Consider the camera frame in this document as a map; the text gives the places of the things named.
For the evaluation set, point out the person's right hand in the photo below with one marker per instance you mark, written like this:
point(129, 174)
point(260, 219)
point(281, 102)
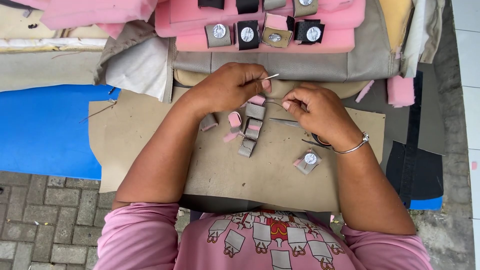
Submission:
point(326, 114)

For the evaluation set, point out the person's left hand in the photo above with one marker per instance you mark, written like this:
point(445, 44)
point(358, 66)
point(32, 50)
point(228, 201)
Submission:
point(225, 88)

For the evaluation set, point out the silver sewing needle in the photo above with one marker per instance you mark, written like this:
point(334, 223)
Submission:
point(270, 76)

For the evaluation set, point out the dark sewing thread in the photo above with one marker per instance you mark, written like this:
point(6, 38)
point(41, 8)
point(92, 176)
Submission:
point(275, 103)

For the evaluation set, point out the grey piece with pink foam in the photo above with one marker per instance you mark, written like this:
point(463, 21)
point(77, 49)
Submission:
point(235, 120)
point(253, 128)

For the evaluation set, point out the small pink foam block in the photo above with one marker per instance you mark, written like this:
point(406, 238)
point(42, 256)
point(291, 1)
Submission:
point(258, 99)

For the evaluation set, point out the grey leather folded piece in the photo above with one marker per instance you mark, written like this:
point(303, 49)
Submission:
point(209, 122)
point(246, 147)
point(255, 111)

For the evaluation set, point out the pink foam strip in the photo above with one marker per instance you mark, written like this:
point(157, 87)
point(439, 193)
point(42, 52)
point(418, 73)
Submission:
point(364, 91)

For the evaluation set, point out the pink foam scrap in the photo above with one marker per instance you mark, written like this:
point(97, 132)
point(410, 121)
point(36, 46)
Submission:
point(230, 137)

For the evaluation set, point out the grey padded piece silver button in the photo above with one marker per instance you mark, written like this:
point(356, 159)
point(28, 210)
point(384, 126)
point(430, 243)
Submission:
point(308, 162)
point(305, 8)
point(218, 35)

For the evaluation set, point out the black padded piece silver button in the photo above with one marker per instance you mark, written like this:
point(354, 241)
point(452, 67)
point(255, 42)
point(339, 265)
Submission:
point(247, 35)

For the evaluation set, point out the pink foam slab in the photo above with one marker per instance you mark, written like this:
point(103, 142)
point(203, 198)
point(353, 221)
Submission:
point(187, 18)
point(93, 13)
point(337, 44)

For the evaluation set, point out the beige padded piece silver button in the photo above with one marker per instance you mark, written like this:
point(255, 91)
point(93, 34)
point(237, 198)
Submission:
point(276, 35)

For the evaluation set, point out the pink foam chunk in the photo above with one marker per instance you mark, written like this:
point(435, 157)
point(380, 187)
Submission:
point(400, 91)

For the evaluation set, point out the black perforated piece silver button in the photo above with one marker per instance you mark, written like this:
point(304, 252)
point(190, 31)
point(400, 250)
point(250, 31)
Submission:
point(309, 33)

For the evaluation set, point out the black padded leather piece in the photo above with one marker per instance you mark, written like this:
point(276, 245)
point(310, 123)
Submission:
point(211, 3)
point(247, 5)

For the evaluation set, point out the beige leather sheet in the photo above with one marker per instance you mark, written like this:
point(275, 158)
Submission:
point(225, 176)

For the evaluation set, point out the white fabric lining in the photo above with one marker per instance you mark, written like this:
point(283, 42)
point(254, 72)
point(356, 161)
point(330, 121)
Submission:
point(138, 67)

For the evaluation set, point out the grey padded leather piece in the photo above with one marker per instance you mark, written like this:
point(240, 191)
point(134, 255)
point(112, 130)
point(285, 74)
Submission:
point(274, 4)

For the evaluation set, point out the dark grey leather sheet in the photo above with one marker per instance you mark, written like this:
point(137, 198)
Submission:
point(431, 112)

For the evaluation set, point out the black leather sheet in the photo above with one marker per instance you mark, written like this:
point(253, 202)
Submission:
point(423, 172)

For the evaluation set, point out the yellow foam pad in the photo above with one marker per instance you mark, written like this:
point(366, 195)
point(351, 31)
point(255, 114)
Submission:
point(393, 22)

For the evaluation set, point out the loose brown thread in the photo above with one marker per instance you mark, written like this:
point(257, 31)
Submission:
point(97, 112)

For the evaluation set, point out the cream fabric cover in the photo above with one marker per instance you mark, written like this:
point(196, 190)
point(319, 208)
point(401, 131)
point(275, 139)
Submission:
point(425, 30)

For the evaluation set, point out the person's pink printed shirt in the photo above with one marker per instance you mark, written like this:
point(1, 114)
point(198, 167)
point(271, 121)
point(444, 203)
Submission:
point(262, 243)

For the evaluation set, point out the tiny pink foam crumb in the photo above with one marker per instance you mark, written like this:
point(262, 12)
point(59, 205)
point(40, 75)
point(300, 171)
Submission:
point(474, 165)

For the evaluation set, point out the beige seat cushion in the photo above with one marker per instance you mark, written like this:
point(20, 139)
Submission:
point(41, 67)

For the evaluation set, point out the blue mat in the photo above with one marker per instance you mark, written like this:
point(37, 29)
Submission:
point(45, 131)

